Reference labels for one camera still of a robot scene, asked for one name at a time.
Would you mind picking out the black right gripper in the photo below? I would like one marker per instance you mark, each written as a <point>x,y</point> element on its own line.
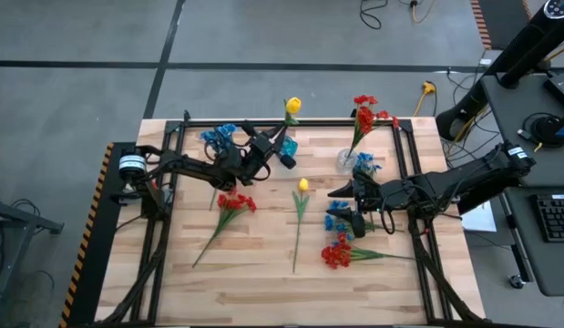
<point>372,196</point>

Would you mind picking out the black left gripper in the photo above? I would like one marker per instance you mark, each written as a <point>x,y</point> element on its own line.
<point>261,150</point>

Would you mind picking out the blue artificial flower bunch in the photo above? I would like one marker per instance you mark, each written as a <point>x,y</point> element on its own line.
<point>218,136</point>
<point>340,203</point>
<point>366,160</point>

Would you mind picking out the red artificial flower bunch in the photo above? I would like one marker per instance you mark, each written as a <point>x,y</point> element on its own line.
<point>336,256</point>
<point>233,202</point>
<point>366,118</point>

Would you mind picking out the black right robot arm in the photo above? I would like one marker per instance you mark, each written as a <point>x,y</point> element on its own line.
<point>468,180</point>

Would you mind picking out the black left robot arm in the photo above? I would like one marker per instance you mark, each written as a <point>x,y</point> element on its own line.
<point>190,166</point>

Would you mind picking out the turquoise glass vase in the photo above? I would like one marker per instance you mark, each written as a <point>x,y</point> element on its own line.
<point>290,146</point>

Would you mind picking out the clear cut-glass vase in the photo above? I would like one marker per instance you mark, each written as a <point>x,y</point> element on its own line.
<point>344,164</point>

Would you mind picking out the white paper sheet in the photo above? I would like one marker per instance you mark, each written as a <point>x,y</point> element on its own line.
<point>479,221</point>

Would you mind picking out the black caster wheel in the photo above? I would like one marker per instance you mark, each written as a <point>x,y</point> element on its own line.
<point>517,282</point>

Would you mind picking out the grey desk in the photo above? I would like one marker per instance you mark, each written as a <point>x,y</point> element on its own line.
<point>546,182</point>

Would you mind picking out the black keyboard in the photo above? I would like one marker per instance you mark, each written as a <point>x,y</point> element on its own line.
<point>557,218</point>

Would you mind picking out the black plate with hazard stripes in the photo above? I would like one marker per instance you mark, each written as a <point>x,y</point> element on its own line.
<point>99,273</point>

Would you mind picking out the black tower fan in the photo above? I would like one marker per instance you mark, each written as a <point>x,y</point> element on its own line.
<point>527,41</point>

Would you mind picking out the black mat with striped edge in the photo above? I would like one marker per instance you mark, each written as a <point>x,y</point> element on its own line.
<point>505,18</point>

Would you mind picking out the grey metal stand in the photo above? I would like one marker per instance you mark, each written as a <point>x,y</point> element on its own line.
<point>17,218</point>

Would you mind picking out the black aluminium table frame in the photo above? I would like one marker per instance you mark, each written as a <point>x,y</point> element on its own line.
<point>309,123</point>

